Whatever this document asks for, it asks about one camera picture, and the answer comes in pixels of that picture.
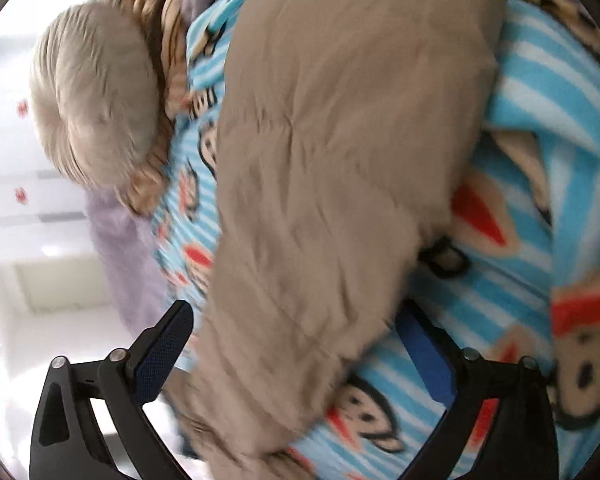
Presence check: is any brown striped cloth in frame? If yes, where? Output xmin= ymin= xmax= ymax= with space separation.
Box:
xmin=105 ymin=0 xmax=193 ymax=213

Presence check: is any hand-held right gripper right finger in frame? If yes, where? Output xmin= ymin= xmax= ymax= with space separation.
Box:
xmin=395 ymin=300 xmax=561 ymax=480

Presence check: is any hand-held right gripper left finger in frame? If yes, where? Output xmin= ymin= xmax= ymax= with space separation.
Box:
xmin=27 ymin=300 xmax=193 ymax=480

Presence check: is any white wardrobe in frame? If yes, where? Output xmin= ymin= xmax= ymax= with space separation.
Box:
xmin=0 ymin=10 xmax=111 ymax=271

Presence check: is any beige round pillow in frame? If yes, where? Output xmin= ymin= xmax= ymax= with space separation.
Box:
xmin=29 ymin=2 xmax=163 ymax=193

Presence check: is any purple bed sheet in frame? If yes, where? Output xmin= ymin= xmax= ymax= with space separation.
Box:
xmin=82 ymin=0 xmax=246 ymax=346

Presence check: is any blue striped printed blanket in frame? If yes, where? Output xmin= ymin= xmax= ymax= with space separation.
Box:
xmin=150 ymin=0 xmax=600 ymax=480

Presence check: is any tan padded jacket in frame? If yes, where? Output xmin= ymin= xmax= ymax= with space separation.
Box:
xmin=162 ymin=0 xmax=511 ymax=480

